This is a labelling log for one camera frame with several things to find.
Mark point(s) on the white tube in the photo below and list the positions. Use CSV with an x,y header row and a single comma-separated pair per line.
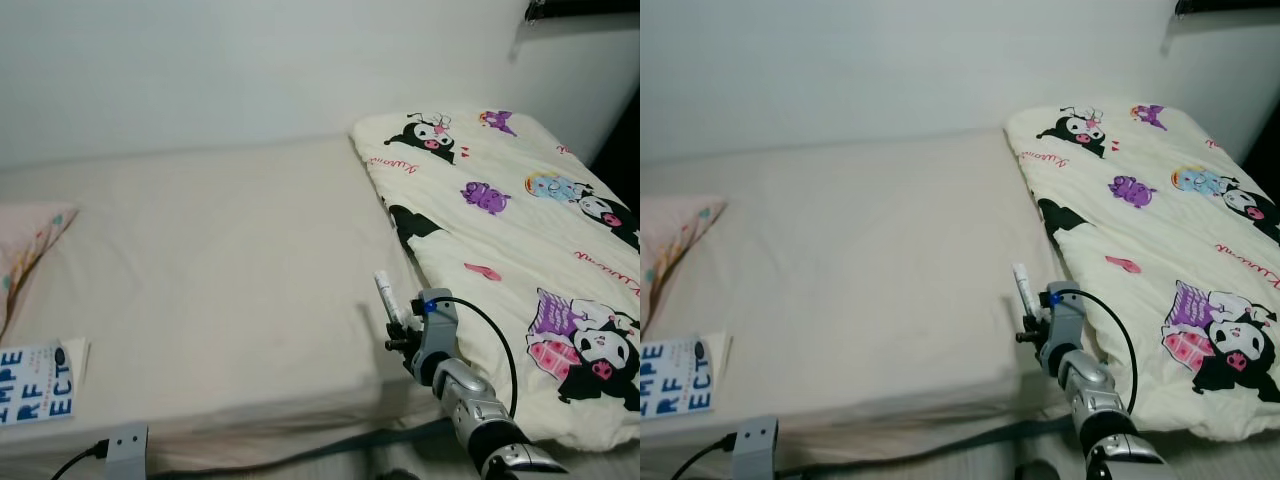
x,y
385,295
1022,285

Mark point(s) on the cream cartoon print quilt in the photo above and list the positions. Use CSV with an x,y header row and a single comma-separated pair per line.
x,y
500,250
1150,240

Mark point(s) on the white book blue letters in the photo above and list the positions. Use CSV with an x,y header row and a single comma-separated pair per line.
x,y
35,385
680,378

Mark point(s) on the pink dotted pillow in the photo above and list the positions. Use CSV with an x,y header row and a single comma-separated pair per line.
x,y
25,245
670,235

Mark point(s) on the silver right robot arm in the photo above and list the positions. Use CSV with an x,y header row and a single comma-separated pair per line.
x,y
1095,395
480,405

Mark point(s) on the cream sheeted mattress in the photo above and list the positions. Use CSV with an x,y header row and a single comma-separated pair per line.
x,y
850,270
200,270

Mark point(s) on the black curtain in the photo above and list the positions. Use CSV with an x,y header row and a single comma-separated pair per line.
x,y
1265,165

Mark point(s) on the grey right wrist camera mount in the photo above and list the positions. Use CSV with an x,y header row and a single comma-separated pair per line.
x,y
1065,325
438,335

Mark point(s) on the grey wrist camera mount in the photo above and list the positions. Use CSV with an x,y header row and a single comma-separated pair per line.
x,y
128,455
757,450
1065,325
438,335

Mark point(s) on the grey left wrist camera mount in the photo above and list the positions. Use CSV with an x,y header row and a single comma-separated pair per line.
x,y
128,455
757,450

